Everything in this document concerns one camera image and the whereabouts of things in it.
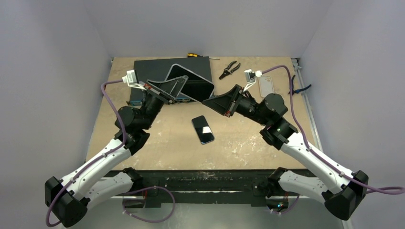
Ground yellow black screwdriver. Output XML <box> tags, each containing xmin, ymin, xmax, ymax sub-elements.
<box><xmin>187</xmin><ymin>53</ymin><xmax>220</xmax><ymax>60</ymax></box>

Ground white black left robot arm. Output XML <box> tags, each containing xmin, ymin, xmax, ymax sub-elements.
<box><xmin>45</xmin><ymin>73</ymin><xmax>188</xmax><ymax>227</ymax></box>

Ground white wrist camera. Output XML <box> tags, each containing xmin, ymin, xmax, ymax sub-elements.
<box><xmin>243</xmin><ymin>69</ymin><xmax>263</xmax><ymax>92</ymax></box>
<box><xmin>122</xmin><ymin>70</ymin><xmax>146</xmax><ymax>91</ymax></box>

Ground blue handled cutting pliers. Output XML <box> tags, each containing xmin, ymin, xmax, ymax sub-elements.
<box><xmin>288</xmin><ymin>75</ymin><xmax>312</xmax><ymax>95</ymax></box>

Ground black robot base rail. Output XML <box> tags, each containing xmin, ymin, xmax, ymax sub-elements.
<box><xmin>104</xmin><ymin>169</ymin><xmax>314</xmax><ymax>209</ymax></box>

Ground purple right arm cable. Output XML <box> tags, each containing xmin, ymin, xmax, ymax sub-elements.
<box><xmin>261</xmin><ymin>64</ymin><xmax>405</xmax><ymax>216</ymax></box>

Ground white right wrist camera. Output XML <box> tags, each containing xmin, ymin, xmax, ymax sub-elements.
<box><xmin>243</xmin><ymin>69</ymin><xmax>263</xmax><ymax>92</ymax></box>

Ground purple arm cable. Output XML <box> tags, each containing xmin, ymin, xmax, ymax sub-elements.
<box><xmin>261</xmin><ymin>64</ymin><xmax>405</xmax><ymax>216</ymax></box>
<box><xmin>45</xmin><ymin>80</ymin><xmax>176</xmax><ymax>228</ymax></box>

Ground phone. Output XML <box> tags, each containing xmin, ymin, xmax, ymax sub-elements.
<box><xmin>165</xmin><ymin>63</ymin><xmax>215</xmax><ymax>103</ymax></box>
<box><xmin>258</xmin><ymin>76</ymin><xmax>275</xmax><ymax>98</ymax></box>

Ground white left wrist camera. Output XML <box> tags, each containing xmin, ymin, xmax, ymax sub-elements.
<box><xmin>122</xmin><ymin>70</ymin><xmax>146</xmax><ymax>91</ymax></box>

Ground black grey wire stripper pliers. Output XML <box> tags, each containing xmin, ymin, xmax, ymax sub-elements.
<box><xmin>219</xmin><ymin>61</ymin><xmax>241</xmax><ymax>80</ymax></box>

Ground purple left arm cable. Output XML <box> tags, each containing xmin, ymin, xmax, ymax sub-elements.
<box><xmin>45</xmin><ymin>80</ymin><xmax>176</xmax><ymax>228</ymax></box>

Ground blue smartphone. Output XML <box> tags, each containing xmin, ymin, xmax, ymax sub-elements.
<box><xmin>192</xmin><ymin>115</ymin><xmax>215</xmax><ymax>145</ymax></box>

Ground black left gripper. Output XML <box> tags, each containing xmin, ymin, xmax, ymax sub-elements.
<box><xmin>139</xmin><ymin>75</ymin><xmax>188</xmax><ymax>130</ymax></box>

